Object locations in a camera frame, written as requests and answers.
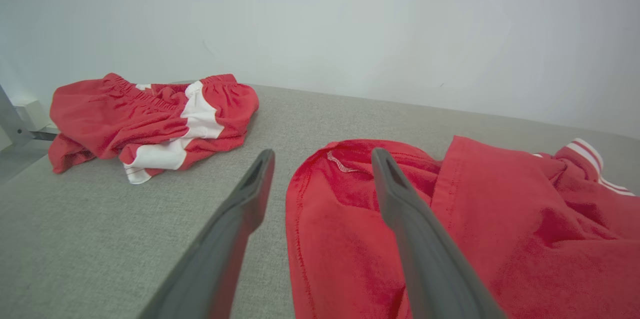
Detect red basketball jersey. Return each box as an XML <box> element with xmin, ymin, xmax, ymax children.
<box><xmin>285</xmin><ymin>135</ymin><xmax>640</xmax><ymax>319</ymax></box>

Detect red shorts with white stripe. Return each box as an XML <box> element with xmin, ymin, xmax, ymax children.
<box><xmin>48</xmin><ymin>73</ymin><xmax>260</xmax><ymax>185</ymax></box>

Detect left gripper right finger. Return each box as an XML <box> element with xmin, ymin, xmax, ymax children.
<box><xmin>371</xmin><ymin>147</ymin><xmax>506</xmax><ymax>319</ymax></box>

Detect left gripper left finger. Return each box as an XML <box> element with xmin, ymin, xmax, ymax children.
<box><xmin>137</xmin><ymin>149</ymin><xmax>276</xmax><ymax>319</ymax></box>

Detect small white box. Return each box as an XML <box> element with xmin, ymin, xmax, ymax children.
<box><xmin>14</xmin><ymin>100</ymin><xmax>52</xmax><ymax>132</ymax></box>

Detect grey metal frame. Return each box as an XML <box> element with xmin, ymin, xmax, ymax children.
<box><xmin>0</xmin><ymin>84</ymin><xmax>60</xmax><ymax>150</ymax></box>

